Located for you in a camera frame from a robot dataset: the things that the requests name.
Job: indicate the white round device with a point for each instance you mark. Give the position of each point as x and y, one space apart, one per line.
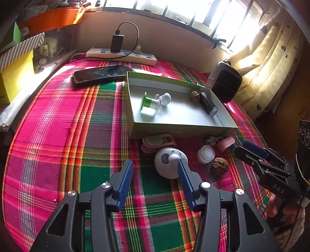
167 164

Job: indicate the cream heart print curtain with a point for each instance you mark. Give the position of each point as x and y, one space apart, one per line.
273 60

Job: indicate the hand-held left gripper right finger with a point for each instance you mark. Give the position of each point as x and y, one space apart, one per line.
185 186

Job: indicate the black rectangular device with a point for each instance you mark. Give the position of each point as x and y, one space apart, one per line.
207 104

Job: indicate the small white plug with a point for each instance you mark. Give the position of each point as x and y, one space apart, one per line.
138 49

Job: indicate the pink contact lens case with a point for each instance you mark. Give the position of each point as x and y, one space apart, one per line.
156 143

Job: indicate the person's right hand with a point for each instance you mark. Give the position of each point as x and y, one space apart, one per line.
290 215

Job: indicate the white bulb-shaped gadget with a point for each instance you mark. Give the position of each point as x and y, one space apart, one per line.
166 98

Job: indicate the striped cardboard box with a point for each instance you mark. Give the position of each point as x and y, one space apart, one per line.
21 49

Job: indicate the green white spool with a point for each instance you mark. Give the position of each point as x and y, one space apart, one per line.
147 106

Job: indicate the small clear lidded jar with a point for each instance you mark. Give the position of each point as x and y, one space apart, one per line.
205 154

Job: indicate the black window latch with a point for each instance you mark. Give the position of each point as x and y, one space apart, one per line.
218 43

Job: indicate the yellow cardboard box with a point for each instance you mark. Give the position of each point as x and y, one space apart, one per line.
14 77

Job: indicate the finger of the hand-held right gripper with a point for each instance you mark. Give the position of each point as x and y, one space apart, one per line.
249 158
254 148

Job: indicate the brown walnut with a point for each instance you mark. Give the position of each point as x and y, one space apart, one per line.
220 165
195 95

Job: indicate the orange plastic tray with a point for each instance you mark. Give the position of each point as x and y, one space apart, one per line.
53 18

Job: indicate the shallow green cardboard box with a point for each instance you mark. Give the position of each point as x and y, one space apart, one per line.
174 114

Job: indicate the grey desktop heater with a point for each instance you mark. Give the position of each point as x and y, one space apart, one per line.
227 81

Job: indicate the black smartphone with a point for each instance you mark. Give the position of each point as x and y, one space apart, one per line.
104 74

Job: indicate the window with dark bars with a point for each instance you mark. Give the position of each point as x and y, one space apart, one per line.
181 7

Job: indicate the white power strip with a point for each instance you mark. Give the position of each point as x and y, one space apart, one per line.
121 55

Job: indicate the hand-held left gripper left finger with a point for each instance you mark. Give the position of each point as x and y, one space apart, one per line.
124 184

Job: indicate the clear plastic container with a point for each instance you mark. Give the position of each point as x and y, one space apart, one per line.
55 43

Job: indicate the black charger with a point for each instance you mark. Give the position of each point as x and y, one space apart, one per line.
117 43

